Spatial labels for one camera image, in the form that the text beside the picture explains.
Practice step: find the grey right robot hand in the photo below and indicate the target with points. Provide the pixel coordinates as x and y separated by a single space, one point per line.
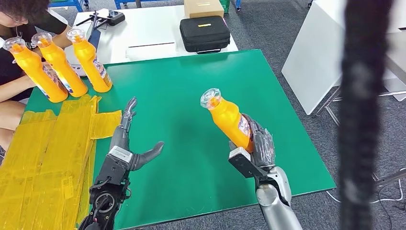
263 149

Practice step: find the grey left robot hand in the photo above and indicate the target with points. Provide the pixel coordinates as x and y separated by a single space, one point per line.
122 139

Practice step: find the orange detergent bottle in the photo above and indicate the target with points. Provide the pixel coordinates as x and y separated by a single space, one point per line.
62 71
92 71
230 122
38 74

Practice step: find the person's right forearm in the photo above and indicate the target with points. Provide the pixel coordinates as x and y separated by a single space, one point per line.
12 90

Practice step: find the person's left forearm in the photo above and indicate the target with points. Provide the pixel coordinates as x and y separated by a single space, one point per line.
65 40

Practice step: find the green table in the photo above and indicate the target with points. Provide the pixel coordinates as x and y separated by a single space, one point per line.
190 95

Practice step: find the yellow taped plastic sheet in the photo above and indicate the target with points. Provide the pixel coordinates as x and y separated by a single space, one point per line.
38 158

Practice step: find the white partition panel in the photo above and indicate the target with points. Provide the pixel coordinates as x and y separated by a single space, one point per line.
311 63

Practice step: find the thin black rod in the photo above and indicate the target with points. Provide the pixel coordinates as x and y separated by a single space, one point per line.
151 45

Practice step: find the dark blue tablet cover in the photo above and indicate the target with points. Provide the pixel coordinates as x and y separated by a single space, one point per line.
94 35

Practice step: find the white table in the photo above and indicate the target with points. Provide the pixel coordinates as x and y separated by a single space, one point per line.
142 30

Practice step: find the black remote controller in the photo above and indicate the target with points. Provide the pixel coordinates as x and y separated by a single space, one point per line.
115 17

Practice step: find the black zippered carrying case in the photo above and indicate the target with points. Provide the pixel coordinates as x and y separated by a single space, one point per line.
204 34

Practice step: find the person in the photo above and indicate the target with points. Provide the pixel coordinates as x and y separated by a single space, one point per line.
9 68

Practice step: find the green plastic crate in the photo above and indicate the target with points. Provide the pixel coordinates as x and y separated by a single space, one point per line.
225 4

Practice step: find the brown cardboard box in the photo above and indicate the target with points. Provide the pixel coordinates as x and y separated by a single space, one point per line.
203 8

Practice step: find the stainless steel table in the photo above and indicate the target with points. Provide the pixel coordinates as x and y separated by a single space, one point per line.
398 57

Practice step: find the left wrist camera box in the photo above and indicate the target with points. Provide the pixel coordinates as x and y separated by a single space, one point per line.
115 165

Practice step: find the blue metal frame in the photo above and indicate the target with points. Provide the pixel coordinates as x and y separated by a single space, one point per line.
68 3
119 3

